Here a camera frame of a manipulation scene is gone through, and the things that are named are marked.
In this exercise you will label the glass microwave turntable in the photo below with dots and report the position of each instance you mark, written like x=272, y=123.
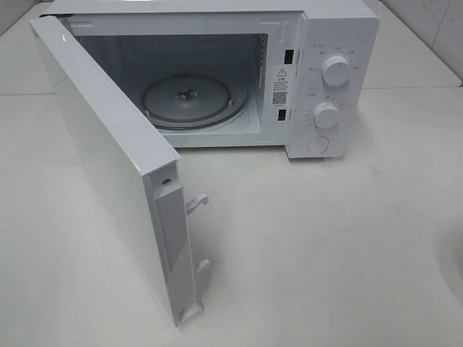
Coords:
x=188, y=101

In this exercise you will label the white timer knob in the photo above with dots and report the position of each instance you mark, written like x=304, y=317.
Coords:
x=326, y=115

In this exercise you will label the white microwave door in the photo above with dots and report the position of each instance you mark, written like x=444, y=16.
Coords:
x=131, y=165

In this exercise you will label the upper white power knob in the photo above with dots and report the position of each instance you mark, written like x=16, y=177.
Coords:
x=336, y=69

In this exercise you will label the white microwave oven body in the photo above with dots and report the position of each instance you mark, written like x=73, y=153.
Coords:
x=273, y=47

